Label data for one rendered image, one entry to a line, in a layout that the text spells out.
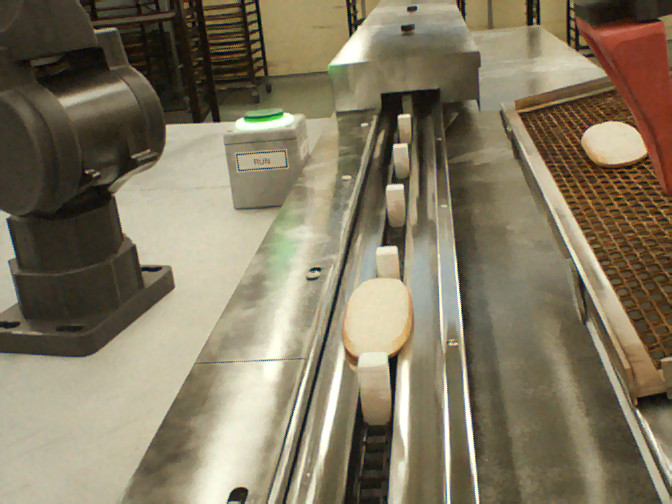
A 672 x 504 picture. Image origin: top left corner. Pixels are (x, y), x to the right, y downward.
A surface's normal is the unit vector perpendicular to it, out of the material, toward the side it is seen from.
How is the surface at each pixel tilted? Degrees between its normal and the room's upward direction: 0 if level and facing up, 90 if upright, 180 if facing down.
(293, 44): 90
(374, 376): 90
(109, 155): 106
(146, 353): 0
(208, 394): 0
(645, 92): 112
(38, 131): 69
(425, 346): 0
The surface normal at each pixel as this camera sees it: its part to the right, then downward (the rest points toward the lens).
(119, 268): 0.87, 0.08
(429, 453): -0.11, -0.93
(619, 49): -0.03, 0.67
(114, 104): 0.68, -0.34
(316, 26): -0.11, 0.35
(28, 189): -0.55, 0.33
